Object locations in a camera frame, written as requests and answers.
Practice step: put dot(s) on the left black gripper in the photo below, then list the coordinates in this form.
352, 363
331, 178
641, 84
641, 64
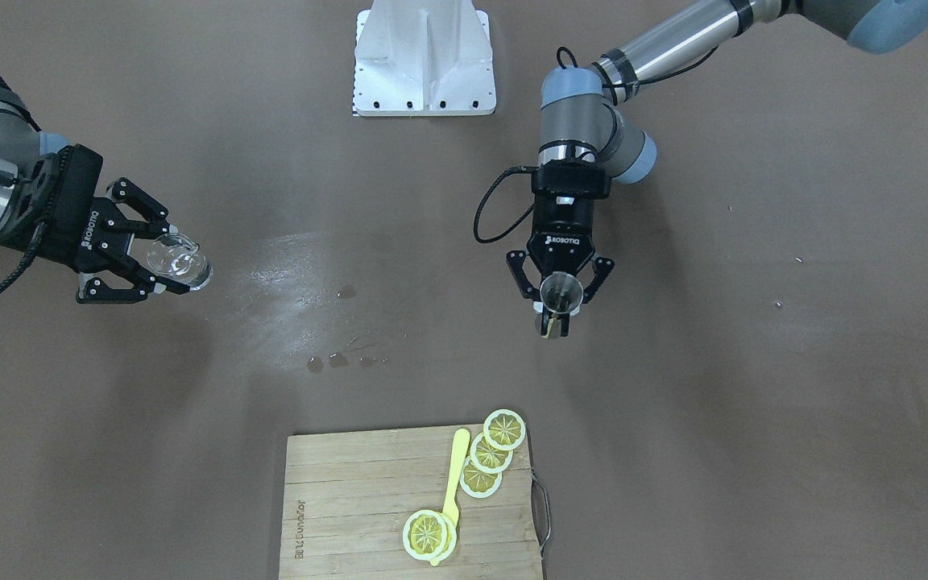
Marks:
563, 226

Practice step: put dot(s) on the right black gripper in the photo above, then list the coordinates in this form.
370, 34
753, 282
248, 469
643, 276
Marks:
84, 226

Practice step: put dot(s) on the steel double jigger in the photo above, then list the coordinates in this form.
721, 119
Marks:
560, 294

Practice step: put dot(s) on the clear glass measuring cup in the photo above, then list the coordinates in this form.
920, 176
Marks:
176, 257

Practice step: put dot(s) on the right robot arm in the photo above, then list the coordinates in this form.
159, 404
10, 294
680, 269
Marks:
22, 144

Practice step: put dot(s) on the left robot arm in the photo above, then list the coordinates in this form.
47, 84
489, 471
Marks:
587, 145

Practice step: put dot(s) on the lemon slice at board corner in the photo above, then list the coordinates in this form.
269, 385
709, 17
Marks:
504, 429

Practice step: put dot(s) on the middle lemon slice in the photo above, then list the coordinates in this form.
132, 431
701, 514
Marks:
488, 458

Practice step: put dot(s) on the yellow plastic knife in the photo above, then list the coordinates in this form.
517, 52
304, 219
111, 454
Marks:
458, 456

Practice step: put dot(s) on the lower lemon slice under knife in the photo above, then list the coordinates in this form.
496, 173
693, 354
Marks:
451, 536

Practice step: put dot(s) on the top lemon slice on knife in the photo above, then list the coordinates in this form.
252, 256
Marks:
422, 535

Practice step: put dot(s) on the wooden cutting board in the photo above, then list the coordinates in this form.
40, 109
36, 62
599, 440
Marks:
347, 496

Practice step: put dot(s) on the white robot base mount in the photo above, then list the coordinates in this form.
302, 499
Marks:
423, 58

